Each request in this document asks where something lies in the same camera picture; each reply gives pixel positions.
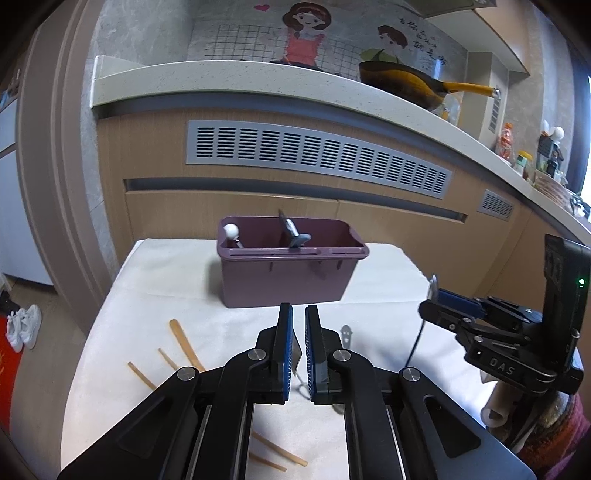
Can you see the large grey vent grille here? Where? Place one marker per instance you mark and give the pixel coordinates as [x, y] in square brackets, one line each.
[318, 154]

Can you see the wooden door frame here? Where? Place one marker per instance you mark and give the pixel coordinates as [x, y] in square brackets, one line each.
[55, 184]

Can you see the yellow-lidded jar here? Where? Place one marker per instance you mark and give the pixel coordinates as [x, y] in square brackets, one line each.
[524, 164]

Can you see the speckled kitchen countertop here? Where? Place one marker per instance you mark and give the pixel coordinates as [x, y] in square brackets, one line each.
[231, 78]

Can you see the all-steel spoon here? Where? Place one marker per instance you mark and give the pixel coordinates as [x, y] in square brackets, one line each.
[346, 337]

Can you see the orange snack bottle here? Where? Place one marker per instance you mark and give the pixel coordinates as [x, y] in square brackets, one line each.
[506, 141]

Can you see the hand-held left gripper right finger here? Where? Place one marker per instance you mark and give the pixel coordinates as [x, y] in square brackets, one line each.
[313, 360]

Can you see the red patterned knit clothing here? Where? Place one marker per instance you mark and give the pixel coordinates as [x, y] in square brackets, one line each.
[558, 438]

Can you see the stack of plates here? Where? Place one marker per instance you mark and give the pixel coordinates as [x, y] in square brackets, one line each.
[554, 189]

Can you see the range hood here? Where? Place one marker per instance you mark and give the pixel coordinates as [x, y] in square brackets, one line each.
[457, 4]

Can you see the narrow wall vent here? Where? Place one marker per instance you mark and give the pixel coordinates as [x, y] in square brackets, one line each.
[495, 108]

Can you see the white table cloth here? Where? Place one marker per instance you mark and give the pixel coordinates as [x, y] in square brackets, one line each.
[138, 286]

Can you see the cartoon couple wall sticker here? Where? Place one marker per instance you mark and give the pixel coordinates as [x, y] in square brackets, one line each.
[304, 32]

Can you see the wooden kitchen cabinet front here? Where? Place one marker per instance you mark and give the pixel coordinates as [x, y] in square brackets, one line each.
[161, 217]

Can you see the wooden spoon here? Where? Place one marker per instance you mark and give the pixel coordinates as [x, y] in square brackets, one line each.
[184, 344]

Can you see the red doormat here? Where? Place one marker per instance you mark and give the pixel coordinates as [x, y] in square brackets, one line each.
[7, 369]

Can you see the small grey vent grille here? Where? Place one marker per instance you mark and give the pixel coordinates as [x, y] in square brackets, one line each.
[496, 204]

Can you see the white sneaker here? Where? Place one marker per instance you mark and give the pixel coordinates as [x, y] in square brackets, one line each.
[31, 325]
[14, 332]

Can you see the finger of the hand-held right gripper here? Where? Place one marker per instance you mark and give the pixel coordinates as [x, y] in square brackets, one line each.
[436, 313]
[457, 299]

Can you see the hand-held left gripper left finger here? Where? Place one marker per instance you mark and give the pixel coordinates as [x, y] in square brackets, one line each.
[285, 360]

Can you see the white ball-topped metal utensil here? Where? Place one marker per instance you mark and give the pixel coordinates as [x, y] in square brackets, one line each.
[231, 230]

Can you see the purple plastic utensil box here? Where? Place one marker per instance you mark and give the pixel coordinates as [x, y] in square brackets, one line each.
[286, 277]

